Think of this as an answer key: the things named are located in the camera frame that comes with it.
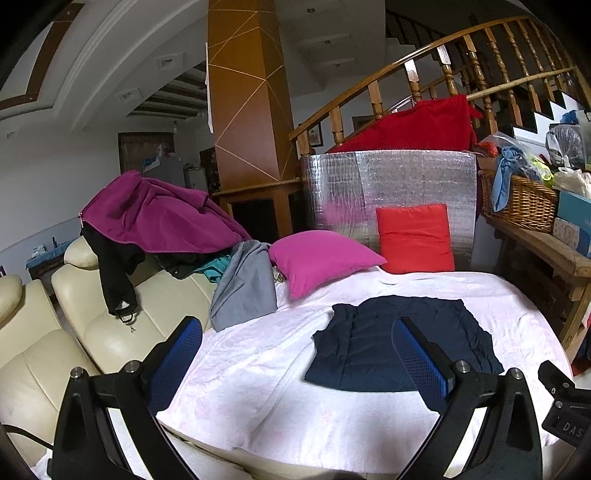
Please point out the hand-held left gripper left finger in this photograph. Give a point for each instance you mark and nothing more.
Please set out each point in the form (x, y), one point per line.
(178, 364)

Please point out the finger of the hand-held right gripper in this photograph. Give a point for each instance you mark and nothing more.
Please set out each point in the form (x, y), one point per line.
(554, 378)

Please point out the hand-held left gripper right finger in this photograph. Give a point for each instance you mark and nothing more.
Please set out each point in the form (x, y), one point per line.
(418, 364)

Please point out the navy zip jacket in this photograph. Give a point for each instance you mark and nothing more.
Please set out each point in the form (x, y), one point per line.
(364, 341)

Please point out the cream leather sofa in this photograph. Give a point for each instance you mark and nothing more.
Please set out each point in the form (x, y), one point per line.
(120, 337)

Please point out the teal garment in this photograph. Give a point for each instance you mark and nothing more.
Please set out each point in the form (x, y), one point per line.
(213, 270)

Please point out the grey garment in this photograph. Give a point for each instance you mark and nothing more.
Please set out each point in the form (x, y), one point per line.
(242, 286)

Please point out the black garment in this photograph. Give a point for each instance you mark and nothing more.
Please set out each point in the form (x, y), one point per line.
(113, 272)

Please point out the red pillow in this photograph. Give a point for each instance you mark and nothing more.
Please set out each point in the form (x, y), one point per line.
(415, 237)

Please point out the white patterned box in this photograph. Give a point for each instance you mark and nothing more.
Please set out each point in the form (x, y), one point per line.
(570, 235)

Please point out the magenta pillow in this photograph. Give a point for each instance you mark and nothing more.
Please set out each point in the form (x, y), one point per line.
(318, 258)

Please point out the magenta fleece jacket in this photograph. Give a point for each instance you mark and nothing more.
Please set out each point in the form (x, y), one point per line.
(152, 207)

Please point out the teal cardboard box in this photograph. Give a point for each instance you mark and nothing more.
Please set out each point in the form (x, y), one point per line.
(577, 210)

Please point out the cluttered side table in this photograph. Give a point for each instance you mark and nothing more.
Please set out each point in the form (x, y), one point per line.
(44, 258)

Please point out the wicker basket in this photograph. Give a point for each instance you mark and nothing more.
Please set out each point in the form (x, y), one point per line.
(526, 203)

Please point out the silver foil insulation panel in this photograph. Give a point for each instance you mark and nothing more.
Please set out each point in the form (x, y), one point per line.
(397, 180)

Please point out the cream plastic bag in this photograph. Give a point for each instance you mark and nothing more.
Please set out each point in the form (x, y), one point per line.
(575, 182)

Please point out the blue cloth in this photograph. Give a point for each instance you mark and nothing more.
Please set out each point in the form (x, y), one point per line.
(502, 177)

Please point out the yellow green plastic item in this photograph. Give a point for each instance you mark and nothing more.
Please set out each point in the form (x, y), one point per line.
(542, 168)

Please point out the grey plastic bag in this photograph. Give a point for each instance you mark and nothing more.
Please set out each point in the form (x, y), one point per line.
(565, 143)

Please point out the red blanket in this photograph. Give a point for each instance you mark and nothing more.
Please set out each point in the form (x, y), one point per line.
(415, 127)

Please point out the orange wooden column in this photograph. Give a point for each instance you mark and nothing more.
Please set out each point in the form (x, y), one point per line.
(244, 101)

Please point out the small picture frame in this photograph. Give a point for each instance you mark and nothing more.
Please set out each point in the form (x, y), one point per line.
(315, 135)

